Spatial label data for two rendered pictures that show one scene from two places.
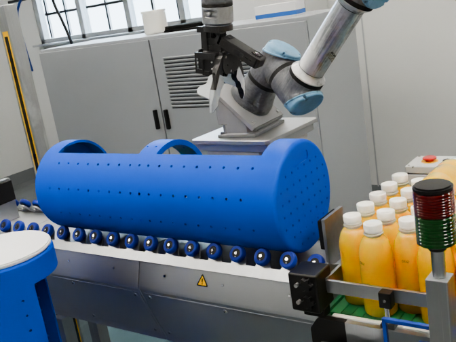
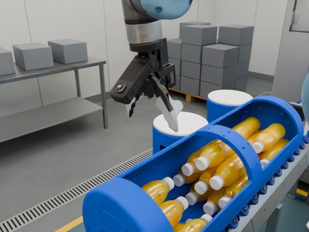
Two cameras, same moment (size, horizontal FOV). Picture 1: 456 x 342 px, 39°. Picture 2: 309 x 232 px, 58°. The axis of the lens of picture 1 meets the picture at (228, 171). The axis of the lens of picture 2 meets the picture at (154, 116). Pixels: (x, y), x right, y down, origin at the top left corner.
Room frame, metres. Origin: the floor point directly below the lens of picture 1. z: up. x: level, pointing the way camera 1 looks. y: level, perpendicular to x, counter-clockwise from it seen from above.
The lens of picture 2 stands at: (1.66, -0.64, 1.62)
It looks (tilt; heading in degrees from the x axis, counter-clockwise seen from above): 23 degrees down; 96
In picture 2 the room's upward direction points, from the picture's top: straight up
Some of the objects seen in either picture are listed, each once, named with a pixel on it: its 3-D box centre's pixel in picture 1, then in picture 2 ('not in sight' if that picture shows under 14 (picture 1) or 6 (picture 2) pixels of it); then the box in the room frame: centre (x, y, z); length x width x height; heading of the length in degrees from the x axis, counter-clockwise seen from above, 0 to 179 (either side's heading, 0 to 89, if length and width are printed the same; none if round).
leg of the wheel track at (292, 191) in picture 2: not in sight; (298, 166); (2.66, 1.43, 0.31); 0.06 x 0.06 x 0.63; 53
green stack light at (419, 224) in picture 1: (435, 227); not in sight; (0.97, -0.32, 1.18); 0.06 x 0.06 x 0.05
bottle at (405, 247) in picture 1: (412, 267); not in sight; (1.24, -0.35, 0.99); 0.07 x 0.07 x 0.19
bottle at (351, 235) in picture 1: (357, 260); not in sight; (1.32, -0.25, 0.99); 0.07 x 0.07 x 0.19
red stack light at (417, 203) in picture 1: (433, 201); not in sight; (0.97, -0.32, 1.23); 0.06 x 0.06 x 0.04
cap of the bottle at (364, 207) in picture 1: (365, 207); not in sight; (1.37, -0.29, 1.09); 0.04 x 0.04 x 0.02
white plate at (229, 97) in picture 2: not in sight; (230, 97); (1.97, 1.07, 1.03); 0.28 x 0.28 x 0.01
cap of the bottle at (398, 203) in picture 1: (397, 203); not in sight; (1.37, -0.36, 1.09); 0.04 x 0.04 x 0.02
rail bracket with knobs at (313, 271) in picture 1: (312, 288); not in sight; (1.30, -0.14, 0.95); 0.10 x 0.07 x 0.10; 143
